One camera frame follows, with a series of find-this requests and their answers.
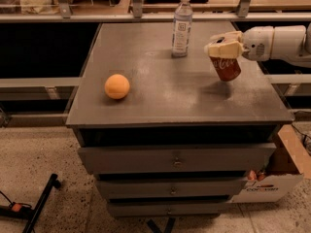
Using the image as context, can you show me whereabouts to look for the top grey drawer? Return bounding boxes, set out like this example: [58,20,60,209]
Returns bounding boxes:
[78,143,276,174]

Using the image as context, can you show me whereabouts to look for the orange ball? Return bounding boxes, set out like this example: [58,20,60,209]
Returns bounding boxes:
[104,74,130,100]

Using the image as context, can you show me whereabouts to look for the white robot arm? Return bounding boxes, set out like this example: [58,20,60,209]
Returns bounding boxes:
[204,25,311,68]

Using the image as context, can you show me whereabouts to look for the grey drawer cabinet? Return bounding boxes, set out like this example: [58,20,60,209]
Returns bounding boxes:
[67,22,292,204]

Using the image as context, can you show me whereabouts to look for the red coke can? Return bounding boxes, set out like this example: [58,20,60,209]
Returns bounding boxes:
[210,57,241,82]

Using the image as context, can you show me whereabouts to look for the grey drawer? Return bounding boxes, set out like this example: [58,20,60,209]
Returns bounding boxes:
[78,143,276,174]
[95,178,246,199]
[107,201,231,217]

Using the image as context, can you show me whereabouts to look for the middle grey drawer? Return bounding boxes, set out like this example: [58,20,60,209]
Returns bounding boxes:
[95,178,246,199]

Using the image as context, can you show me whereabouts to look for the bottom grey drawer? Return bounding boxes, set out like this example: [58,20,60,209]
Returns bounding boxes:
[107,201,231,217]

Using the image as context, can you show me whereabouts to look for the grey metal shelf rail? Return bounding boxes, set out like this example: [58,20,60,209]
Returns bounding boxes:
[0,13,311,23]

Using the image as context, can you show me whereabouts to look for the white cardboard box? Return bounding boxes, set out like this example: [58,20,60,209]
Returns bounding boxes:
[231,125,311,203]

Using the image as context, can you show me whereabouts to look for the black metal stand leg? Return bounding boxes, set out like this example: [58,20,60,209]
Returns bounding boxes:
[22,174,61,233]

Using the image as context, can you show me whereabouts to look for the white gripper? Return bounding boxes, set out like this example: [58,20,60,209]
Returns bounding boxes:
[204,26,274,61]

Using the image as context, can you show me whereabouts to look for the clear plastic water bottle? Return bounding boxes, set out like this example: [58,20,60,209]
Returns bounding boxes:
[172,0,192,57]

